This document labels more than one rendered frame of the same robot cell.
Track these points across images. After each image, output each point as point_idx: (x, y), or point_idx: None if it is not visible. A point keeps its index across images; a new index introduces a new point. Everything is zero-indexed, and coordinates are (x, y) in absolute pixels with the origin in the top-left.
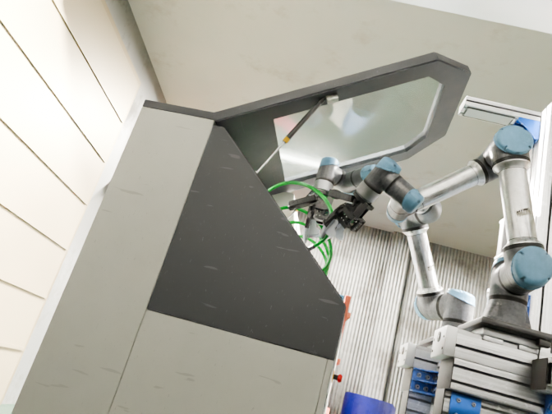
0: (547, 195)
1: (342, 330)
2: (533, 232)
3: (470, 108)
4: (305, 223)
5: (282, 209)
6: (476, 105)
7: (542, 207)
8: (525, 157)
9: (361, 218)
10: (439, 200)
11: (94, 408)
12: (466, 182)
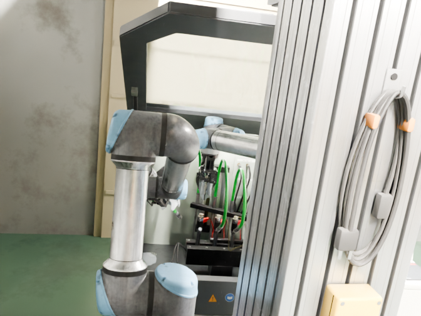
0: (256, 167)
1: (217, 283)
2: (111, 252)
3: (275, 6)
4: (242, 170)
5: (222, 162)
6: (272, 0)
7: (251, 187)
8: (112, 156)
9: (151, 199)
10: (171, 183)
11: None
12: (169, 165)
